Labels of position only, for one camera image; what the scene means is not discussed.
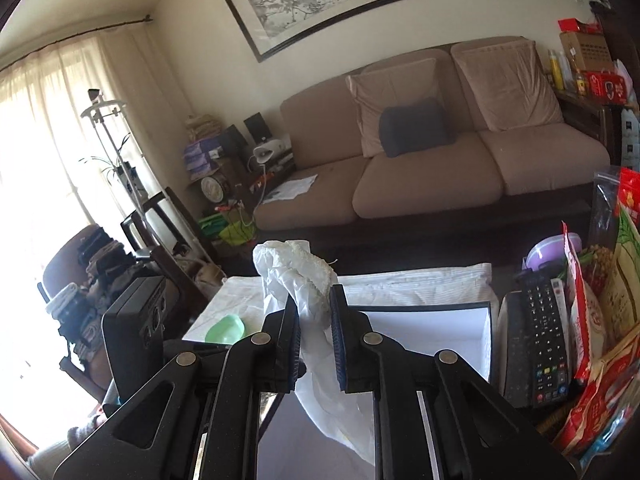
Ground white plastic bag pack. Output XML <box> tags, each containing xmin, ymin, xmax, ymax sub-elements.
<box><xmin>253</xmin><ymin>240</ymin><xmax>375</xmax><ymax>464</ymax></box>

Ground brown armchair with clothes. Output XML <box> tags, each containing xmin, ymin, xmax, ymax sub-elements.
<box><xmin>38</xmin><ymin>223</ymin><xmax>158</xmax><ymax>396</ymax></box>

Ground green plastic dish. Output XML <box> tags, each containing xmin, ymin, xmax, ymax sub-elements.
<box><xmin>205</xmin><ymin>314</ymin><xmax>245</xmax><ymax>346</ymax></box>

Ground black remote control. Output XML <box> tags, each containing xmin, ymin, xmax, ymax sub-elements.
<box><xmin>521</xmin><ymin>273</ymin><xmax>570</xmax><ymax>408</ymax></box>

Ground black box white interior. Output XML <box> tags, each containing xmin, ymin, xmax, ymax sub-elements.
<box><xmin>164</xmin><ymin>301</ymin><xmax>494</xmax><ymax>480</ymax></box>

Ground white striped tablecloth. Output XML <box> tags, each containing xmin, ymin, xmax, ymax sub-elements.
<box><xmin>182</xmin><ymin>263</ymin><xmax>499</xmax><ymax>341</ymax></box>

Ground red snack bag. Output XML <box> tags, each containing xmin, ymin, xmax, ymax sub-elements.
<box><xmin>562</xmin><ymin>222</ymin><xmax>606</xmax><ymax>382</ymax></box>

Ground round clock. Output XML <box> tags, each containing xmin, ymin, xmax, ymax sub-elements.
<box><xmin>200</xmin><ymin>176</ymin><xmax>228</xmax><ymax>204</ymax></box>

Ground purple lidded container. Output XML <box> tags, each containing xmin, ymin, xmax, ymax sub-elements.
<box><xmin>522</xmin><ymin>234</ymin><xmax>564</xmax><ymax>271</ymax></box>

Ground papers on sofa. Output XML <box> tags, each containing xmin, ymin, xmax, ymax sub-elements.
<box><xmin>262</xmin><ymin>174</ymin><xmax>318</xmax><ymax>204</ymax></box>

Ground white coat stand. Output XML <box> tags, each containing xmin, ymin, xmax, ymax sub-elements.
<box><xmin>80</xmin><ymin>88</ymin><xmax>215</xmax><ymax>263</ymax></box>

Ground brown three-seat sofa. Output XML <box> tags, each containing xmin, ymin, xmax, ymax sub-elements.
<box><xmin>255</xmin><ymin>36</ymin><xmax>610</xmax><ymax>232</ymax></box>

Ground dark blue lumbar cushion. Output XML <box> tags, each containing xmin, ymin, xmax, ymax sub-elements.
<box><xmin>378</xmin><ymin>98</ymin><xmax>454</xmax><ymax>158</ymax></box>

